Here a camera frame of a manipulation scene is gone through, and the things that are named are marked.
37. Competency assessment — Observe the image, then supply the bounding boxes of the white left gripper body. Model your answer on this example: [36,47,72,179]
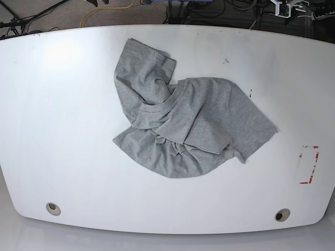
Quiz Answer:
[270,0,310,18]

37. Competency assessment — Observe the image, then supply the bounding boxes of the grey T-shirt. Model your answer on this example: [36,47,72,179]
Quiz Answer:
[114,39,277,178]

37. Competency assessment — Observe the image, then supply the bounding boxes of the white power strip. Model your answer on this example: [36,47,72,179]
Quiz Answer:
[311,5,334,21]

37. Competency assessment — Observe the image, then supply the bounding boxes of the red tape rectangle marking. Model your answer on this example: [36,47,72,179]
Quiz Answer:
[296,145,320,185]

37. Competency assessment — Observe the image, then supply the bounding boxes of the black tripod stand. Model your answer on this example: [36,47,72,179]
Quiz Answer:
[1,0,69,40]

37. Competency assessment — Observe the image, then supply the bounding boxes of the right table cable grommet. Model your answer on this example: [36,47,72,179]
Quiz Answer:
[275,209,291,222]

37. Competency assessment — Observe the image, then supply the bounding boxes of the table cable grommet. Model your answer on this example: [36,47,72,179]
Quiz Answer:
[46,202,61,216]
[275,209,291,222]

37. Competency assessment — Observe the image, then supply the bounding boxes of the left table cable grommet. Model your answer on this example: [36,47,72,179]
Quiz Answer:
[46,202,61,216]

